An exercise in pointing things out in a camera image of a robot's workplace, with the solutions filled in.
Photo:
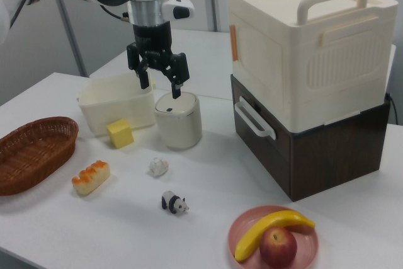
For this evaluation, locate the dark wood drawer cabinet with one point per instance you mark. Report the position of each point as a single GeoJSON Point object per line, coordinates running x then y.
{"type": "Point", "coordinates": [327, 158]}

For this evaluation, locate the yellow banana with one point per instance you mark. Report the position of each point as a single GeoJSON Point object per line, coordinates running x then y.
{"type": "Point", "coordinates": [267, 226]}

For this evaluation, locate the yellow foam block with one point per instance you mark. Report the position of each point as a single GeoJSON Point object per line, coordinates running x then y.
{"type": "Point", "coordinates": [120, 133]}

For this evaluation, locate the red apple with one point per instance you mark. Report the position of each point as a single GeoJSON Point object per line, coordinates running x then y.
{"type": "Point", "coordinates": [278, 247]}

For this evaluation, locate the brown wicker basket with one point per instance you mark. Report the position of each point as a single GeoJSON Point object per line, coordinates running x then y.
{"type": "Point", "coordinates": [34, 155]}

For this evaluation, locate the bread with orange topping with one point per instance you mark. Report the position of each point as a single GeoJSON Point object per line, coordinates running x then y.
{"type": "Point", "coordinates": [91, 177]}

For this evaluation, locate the white plastic open bin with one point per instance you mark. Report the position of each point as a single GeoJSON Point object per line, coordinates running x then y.
{"type": "Point", "coordinates": [116, 108]}

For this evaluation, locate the pink plate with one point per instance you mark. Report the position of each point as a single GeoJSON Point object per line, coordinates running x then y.
{"type": "Point", "coordinates": [252, 231]}

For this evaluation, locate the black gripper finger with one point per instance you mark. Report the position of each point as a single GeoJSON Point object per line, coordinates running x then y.
{"type": "Point", "coordinates": [143, 77]}
{"type": "Point", "coordinates": [178, 75]}

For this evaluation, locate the black and white panda toy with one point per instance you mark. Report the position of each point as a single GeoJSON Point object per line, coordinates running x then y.
{"type": "Point", "coordinates": [173, 203]}

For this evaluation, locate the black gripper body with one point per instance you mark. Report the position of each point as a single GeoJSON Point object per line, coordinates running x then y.
{"type": "Point", "coordinates": [152, 42]}

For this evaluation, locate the small white crumpled figurine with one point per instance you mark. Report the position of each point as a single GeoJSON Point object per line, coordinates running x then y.
{"type": "Point", "coordinates": [158, 167]}

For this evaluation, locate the white cylindrical lidded bin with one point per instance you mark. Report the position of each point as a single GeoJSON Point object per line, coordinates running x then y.
{"type": "Point", "coordinates": [179, 124]}

